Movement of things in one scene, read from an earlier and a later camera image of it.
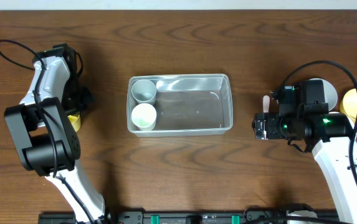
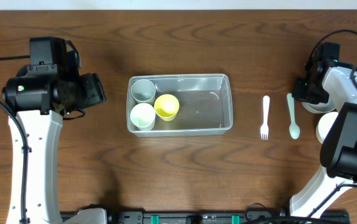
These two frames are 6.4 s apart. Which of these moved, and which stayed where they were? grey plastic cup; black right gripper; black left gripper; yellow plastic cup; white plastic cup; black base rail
Moved: black right gripper; yellow plastic cup; black left gripper
Stayed: white plastic cup; grey plastic cup; black base rail
